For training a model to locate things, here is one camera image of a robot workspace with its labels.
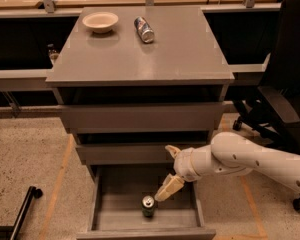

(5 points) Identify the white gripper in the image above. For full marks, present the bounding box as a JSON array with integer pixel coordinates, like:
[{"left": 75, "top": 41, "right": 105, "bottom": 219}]
[{"left": 154, "top": 145, "right": 201, "bottom": 202}]

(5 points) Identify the green soda can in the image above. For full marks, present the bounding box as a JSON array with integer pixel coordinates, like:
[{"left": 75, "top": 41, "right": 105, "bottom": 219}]
[{"left": 141, "top": 195, "right": 155, "bottom": 218}]

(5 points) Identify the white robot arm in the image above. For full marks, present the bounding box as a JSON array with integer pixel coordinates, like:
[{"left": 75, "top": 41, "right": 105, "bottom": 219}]
[{"left": 154, "top": 132, "right": 300, "bottom": 202}]

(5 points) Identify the grey middle drawer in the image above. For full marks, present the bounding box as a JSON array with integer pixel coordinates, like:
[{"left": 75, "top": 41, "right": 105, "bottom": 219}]
[{"left": 74, "top": 141, "right": 212, "bottom": 166}]

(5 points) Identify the grey top drawer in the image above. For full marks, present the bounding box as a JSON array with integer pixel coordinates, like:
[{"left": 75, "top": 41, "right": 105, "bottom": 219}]
[{"left": 61, "top": 102, "right": 224, "bottom": 133}]

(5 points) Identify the grey open bottom drawer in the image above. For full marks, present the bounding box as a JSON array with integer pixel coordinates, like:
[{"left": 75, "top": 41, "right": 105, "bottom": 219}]
[{"left": 76, "top": 164, "right": 216, "bottom": 240}]

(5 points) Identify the grey drawer cabinet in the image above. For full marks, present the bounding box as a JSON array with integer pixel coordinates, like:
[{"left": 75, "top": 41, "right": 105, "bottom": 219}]
[{"left": 44, "top": 5, "right": 235, "bottom": 182}]

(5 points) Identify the blue silver soda can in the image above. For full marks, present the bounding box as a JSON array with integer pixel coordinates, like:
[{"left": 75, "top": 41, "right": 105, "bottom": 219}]
[{"left": 134, "top": 17, "right": 155, "bottom": 43}]

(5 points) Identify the black office chair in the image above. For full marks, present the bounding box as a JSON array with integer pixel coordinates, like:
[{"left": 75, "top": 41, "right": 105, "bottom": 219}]
[{"left": 233, "top": 0, "right": 300, "bottom": 213}]

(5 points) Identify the white bowl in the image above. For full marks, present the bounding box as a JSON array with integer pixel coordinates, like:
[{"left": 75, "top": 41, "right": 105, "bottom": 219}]
[{"left": 82, "top": 12, "right": 119, "bottom": 34}]

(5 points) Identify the black wheeled stand base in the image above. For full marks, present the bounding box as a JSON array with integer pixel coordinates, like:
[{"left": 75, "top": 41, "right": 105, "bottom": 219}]
[{"left": 0, "top": 186, "right": 43, "bottom": 240}]

